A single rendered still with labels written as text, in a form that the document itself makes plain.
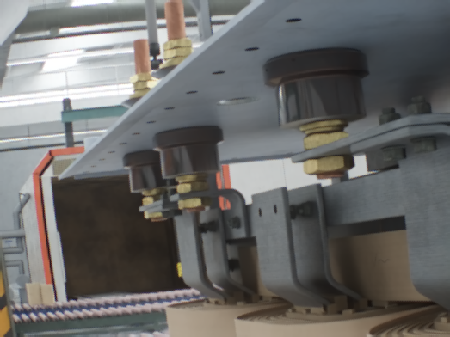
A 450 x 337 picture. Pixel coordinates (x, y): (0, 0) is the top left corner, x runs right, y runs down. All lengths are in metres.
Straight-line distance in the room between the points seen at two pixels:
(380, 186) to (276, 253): 0.23
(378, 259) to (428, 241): 0.33
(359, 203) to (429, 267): 0.27
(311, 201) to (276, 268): 0.10
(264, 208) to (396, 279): 0.22
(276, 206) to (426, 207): 0.39
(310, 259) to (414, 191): 0.40
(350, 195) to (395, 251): 0.09
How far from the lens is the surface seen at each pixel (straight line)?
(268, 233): 1.22
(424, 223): 0.83
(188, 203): 1.46
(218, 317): 1.50
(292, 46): 0.91
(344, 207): 1.12
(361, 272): 1.20
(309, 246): 1.22
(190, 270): 1.64
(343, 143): 0.86
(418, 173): 0.83
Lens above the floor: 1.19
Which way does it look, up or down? 4 degrees up
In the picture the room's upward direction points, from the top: 7 degrees counter-clockwise
